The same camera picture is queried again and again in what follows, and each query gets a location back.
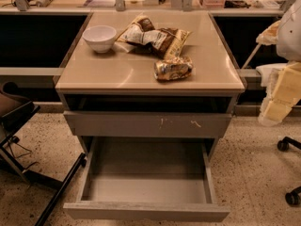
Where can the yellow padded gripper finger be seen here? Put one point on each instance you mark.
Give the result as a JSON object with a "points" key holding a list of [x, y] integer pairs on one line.
{"points": [[269, 35], [283, 92]]}

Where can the crushed orange soda can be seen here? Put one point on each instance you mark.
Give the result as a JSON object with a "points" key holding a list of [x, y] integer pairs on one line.
{"points": [[175, 68]]}

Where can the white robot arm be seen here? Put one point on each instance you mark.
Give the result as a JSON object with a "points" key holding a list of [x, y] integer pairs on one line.
{"points": [[289, 34]]}

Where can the grey drawer cabinet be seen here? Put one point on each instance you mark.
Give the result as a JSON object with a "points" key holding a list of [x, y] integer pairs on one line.
{"points": [[125, 82]]}

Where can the open grey lower drawer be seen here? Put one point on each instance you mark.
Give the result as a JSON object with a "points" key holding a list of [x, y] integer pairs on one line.
{"points": [[134, 178]]}

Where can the grey closed drawer front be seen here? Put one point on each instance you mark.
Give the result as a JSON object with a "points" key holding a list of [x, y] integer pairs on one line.
{"points": [[147, 124]]}

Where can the white chair armrest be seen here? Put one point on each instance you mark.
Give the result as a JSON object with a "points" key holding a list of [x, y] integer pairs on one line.
{"points": [[266, 70]]}

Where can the brown chip bag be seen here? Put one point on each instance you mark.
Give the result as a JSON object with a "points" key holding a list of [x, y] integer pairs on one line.
{"points": [[165, 42]]}

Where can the white ceramic bowl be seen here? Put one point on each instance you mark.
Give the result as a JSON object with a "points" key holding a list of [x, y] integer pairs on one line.
{"points": [[100, 38]]}

